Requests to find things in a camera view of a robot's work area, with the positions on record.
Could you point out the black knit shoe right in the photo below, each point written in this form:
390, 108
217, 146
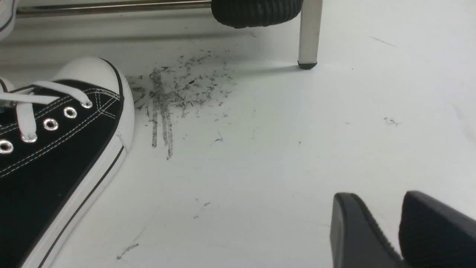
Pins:
254, 13

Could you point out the black white canvas sneaker right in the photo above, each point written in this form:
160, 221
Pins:
62, 142

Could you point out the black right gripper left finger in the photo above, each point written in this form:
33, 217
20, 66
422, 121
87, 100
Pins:
356, 239

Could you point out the metal shoe rack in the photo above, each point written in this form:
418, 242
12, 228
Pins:
311, 14

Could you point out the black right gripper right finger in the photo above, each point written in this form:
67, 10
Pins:
434, 235

